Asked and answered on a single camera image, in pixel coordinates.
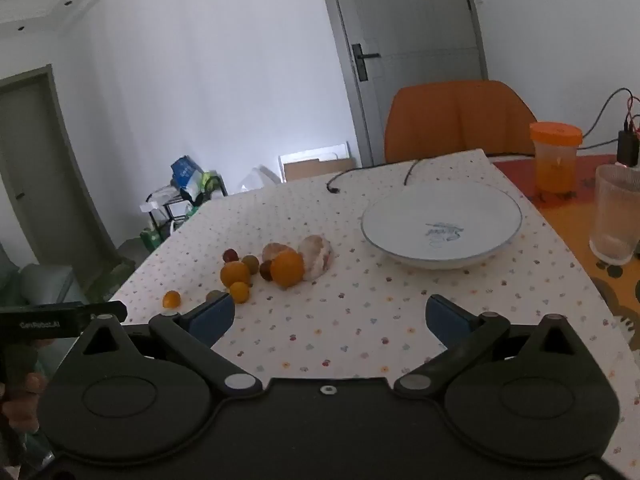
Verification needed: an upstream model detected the black usb cable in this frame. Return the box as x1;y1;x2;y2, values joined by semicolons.
325;158;421;195

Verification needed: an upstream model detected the white ceramic plate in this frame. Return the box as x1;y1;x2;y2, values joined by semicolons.
361;180;524;270

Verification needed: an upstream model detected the green kiwi fruit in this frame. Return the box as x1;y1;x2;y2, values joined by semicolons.
242;255;260;275

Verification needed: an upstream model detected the orange cartoon table mat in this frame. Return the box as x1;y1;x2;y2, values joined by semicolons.
492;155;639;337

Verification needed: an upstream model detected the black power adapter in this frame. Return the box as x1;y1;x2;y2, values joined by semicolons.
616;130;639;168

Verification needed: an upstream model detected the small kumquat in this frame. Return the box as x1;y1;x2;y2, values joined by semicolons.
162;290;182;310
229;282;250;304

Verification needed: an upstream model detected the large orange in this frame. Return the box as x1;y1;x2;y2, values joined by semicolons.
270;252;305;288

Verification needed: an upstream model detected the orange chair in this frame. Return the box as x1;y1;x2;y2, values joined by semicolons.
384;80;536;162

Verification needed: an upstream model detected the dark red plum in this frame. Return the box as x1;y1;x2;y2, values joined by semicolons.
222;249;239;262
259;260;272;282

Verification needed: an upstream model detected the cardboard and white board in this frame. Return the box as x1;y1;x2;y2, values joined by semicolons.
279;143;357;182

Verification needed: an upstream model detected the person's left hand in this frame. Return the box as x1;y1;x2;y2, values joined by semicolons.
1;344;48;434

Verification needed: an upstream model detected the olive green side door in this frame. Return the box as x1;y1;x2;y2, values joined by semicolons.
1;65;122;300

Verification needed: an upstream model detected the peeled pomelo piece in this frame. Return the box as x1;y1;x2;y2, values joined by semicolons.
298;235;333;282
262;243;295;261

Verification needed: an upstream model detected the grey door with handle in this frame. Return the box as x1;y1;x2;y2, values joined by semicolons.
324;0;487;167

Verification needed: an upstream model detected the clear textured plastic cup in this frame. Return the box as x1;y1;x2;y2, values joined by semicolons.
589;165;639;266

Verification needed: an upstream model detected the black metal storage rack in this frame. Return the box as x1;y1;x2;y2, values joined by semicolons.
140;172;228;242

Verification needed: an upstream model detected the blue plastic bag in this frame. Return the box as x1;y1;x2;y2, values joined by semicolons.
171;155;204;193

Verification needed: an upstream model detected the orange lidded plastic jar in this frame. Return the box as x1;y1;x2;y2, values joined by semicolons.
529;122;582;195

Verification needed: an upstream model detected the grey sofa cushion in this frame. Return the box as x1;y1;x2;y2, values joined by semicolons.
1;248;87;308

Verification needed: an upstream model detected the white plastic bag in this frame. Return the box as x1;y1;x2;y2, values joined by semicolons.
239;166;281;193

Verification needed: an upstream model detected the dotted white tablecloth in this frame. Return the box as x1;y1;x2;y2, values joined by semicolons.
116;151;639;479

